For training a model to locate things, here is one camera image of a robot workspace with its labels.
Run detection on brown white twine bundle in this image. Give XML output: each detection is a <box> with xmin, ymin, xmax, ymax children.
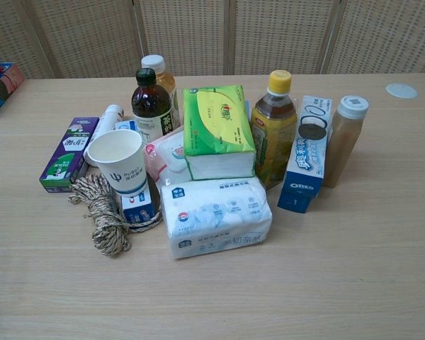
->
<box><xmin>67</xmin><ymin>174</ymin><xmax>164</xmax><ymax>259</ymax></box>

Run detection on brown drink bottle white cap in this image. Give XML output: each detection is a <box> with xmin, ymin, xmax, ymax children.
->
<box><xmin>321</xmin><ymin>94</ymin><xmax>370</xmax><ymax>188</ymax></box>

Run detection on green tissue pack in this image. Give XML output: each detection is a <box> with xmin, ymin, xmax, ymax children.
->
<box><xmin>182</xmin><ymin>84</ymin><xmax>256</xmax><ymax>181</ymax></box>

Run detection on blue Oreo cookie box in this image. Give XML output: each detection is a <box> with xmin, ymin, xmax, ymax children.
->
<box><xmin>277</xmin><ymin>95</ymin><xmax>332</xmax><ymax>214</ymax></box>

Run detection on beige folding screen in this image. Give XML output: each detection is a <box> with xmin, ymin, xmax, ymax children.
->
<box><xmin>0</xmin><ymin>0</ymin><xmax>425</xmax><ymax>79</ymax></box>

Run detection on purple green toothpaste box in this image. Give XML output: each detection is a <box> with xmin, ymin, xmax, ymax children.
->
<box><xmin>39</xmin><ymin>117</ymin><xmax>100</xmax><ymax>193</ymax></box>

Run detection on blue red snack box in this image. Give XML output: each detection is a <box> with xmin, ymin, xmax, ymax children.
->
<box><xmin>0</xmin><ymin>45</ymin><xmax>26</xmax><ymax>123</ymax></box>

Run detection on white paper cup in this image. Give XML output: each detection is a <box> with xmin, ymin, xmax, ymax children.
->
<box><xmin>87</xmin><ymin>129</ymin><xmax>147</xmax><ymax>198</ymax></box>

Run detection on pink wet wipes pack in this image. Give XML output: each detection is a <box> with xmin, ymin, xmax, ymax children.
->
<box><xmin>142</xmin><ymin>125</ymin><xmax>192</xmax><ymax>188</ymax></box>

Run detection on blue white small box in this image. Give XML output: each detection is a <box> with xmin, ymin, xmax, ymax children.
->
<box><xmin>121</xmin><ymin>184</ymin><xmax>156</xmax><ymax>229</ymax></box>

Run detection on dark tea bottle green cap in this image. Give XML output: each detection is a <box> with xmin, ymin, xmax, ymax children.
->
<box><xmin>131</xmin><ymin>67</ymin><xmax>173</xmax><ymax>141</ymax></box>

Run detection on yellow tea bottle white cap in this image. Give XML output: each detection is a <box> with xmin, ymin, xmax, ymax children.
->
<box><xmin>140</xmin><ymin>55</ymin><xmax>181</xmax><ymax>130</ymax></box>

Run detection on white tube bottle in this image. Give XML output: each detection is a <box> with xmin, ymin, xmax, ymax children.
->
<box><xmin>83</xmin><ymin>103</ymin><xmax>125</xmax><ymax>168</ymax></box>

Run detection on light blue white box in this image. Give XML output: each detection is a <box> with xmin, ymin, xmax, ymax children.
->
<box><xmin>114</xmin><ymin>119</ymin><xmax>140</xmax><ymax>133</ymax></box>

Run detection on white tissue pack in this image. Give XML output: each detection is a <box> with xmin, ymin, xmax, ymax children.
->
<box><xmin>160</xmin><ymin>176</ymin><xmax>273</xmax><ymax>262</ymax></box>

